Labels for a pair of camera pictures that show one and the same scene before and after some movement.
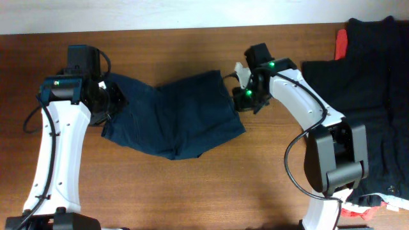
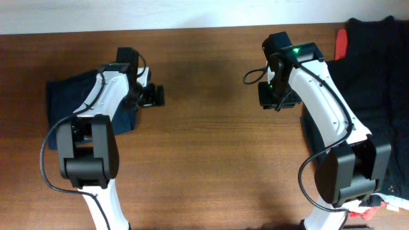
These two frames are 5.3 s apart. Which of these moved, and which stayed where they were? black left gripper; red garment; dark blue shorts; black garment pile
Moved: dark blue shorts; black left gripper
Stayed: black garment pile; red garment
